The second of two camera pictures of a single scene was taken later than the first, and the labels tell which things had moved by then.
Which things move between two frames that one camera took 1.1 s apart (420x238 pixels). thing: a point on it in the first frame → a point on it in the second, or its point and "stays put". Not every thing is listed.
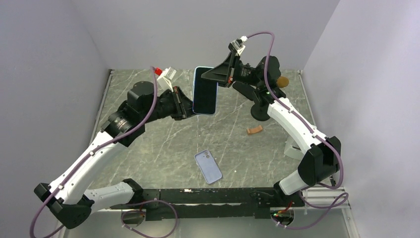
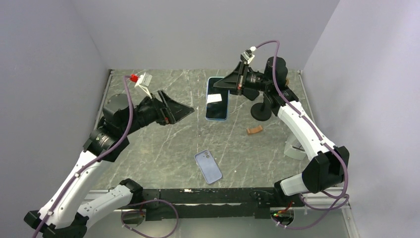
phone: (208, 166) stays put
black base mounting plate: (173, 204) stays put
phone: (205, 92) → (217, 100)
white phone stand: (292, 149) stays put
